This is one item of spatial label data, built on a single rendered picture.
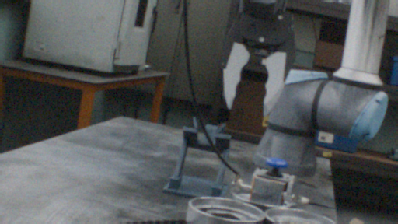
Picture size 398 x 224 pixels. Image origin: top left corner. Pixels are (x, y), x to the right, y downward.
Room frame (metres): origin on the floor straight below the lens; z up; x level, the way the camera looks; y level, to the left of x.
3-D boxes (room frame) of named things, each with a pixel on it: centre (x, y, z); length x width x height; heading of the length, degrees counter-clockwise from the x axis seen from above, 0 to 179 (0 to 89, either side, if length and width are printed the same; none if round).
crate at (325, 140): (4.44, -0.77, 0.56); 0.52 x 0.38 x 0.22; 80
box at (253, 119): (4.49, -0.23, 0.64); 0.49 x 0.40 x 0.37; 88
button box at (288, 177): (1.05, -0.10, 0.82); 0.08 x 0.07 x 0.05; 173
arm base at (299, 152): (1.37, -0.16, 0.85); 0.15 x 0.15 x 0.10
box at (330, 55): (4.43, -0.75, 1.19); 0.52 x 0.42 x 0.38; 83
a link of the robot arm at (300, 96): (1.37, -0.16, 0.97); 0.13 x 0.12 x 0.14; 61
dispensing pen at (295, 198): (0.88, -0.11, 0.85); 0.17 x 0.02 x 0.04; 70
